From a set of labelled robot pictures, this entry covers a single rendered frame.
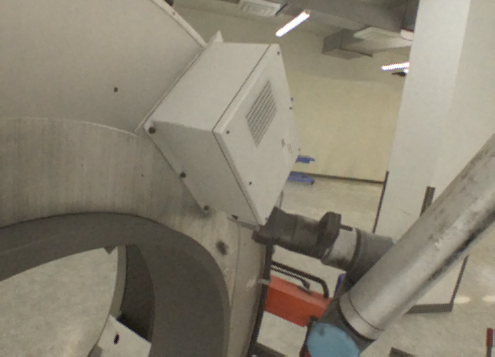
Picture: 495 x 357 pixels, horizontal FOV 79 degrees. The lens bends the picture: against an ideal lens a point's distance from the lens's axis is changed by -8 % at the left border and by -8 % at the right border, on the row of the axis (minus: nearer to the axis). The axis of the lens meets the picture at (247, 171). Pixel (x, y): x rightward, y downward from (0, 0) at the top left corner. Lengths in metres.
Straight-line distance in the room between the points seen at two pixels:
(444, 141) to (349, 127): 7.41
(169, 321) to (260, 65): 0.66
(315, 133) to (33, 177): 9.76
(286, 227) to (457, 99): 2.78
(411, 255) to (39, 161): 0.49
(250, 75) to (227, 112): 0.07
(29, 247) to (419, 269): 0.48
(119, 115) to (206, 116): 0.11
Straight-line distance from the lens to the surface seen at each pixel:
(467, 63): 3.35
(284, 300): 1.50
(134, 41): 0.44
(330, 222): 0.59
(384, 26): 6.20
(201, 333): 0.83
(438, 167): 3.23
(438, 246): 0.51
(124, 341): 1.08
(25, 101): 0.37
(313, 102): 9.93
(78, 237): 0.37
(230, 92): 0.43
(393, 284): 0.54
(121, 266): 1.15
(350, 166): 10.69
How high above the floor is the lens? 1.71
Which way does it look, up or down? 11 degrees down
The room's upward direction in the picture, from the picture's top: 9 degrees clockwise
